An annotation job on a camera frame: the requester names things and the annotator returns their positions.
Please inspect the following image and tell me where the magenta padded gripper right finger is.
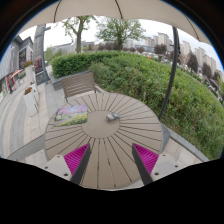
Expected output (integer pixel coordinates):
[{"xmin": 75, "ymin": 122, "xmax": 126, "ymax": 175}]
[{"xmin": 132, "ymin": 143, "xmax": 183, "ymax": 185}]

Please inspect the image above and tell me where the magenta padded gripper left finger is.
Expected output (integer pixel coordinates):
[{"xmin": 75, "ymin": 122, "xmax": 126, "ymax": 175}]
[{"xmin": 42, "ymin": 144, "xmax": 91, "ymax": 185}]

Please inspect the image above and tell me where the floral printed mouse pad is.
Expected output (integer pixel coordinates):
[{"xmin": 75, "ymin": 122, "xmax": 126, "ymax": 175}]
[{"xmin": 54, "ymin": 105, "xmax": 88, "ymax": 126}]

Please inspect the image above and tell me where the grey computer mouse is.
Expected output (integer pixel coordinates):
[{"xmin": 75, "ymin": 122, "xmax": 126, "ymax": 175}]
[{"xmin": 106, "ymin": 112, "xmax": 120, "ymax": 122}]

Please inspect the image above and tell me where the round slatted patio table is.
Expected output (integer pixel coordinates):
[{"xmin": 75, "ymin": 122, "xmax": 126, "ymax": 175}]
[{"xmin": 45, "ymin": 93, "xmax": 163, "ymax": 189}]

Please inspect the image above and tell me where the trimmed green hedge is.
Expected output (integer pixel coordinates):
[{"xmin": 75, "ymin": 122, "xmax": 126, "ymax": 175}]
[{"xmin": 51, "ymin": 51, "xmax": 224, "ymax": 160}]

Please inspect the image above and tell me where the white planter with red flowers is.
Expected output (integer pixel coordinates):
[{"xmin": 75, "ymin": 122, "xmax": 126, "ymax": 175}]
[{"xmin": 23, "ymin": 87, "xmax": 38, "ymax": 116}]

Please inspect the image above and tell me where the brown slatted patio chair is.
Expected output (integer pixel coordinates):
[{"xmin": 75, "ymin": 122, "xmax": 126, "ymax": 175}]
[{"xmin": 62, "ymin": 71, "xmax": 99, "ymax": 100}]

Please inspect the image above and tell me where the black curved umbrella pole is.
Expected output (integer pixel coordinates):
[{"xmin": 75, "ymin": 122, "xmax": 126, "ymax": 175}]
[{"xmin": 158, "ymin": 27, "xmax": 179, "ymax": 120}]

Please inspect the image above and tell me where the beige patio umbrella canopy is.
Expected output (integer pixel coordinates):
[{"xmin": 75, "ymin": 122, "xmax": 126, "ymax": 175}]
[{"xmin": 18, "ymin": 0, "xmax": 210, "ymax": 44}]

